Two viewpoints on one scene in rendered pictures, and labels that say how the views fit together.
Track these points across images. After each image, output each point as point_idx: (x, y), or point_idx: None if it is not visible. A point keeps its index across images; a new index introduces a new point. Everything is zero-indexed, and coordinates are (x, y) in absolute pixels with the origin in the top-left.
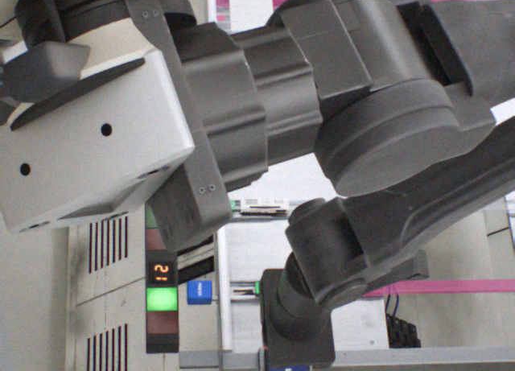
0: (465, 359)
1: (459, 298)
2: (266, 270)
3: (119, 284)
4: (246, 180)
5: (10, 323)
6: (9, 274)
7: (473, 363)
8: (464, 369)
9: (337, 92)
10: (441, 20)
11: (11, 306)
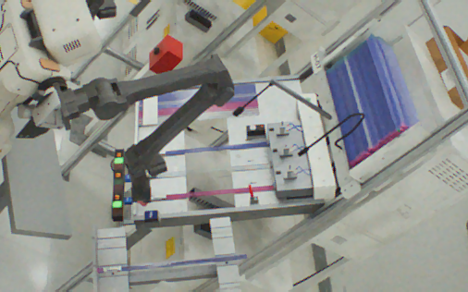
0: (211, 212)
1: (262, 229)
2: None
3: (128, 232)
4: (76, 114)
5: (92, 251)
6: (91, 235)
7: (214, 213)
8: (213, 217)
9: (91, 96)
10: (117, 84)
11: (92, 246)
